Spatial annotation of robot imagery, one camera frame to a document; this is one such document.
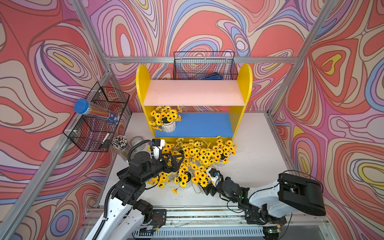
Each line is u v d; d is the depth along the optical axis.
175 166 0.58
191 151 0.80
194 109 1.23
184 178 0.72
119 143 0.80
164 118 0.82
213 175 0.68
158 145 0.60
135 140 1.02
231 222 0.73
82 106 0.62
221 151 0.80
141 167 0.49
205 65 0.96
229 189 0.61
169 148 0.82
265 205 0.65
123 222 0.57
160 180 0.73
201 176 0.71
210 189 0.70
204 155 0.80
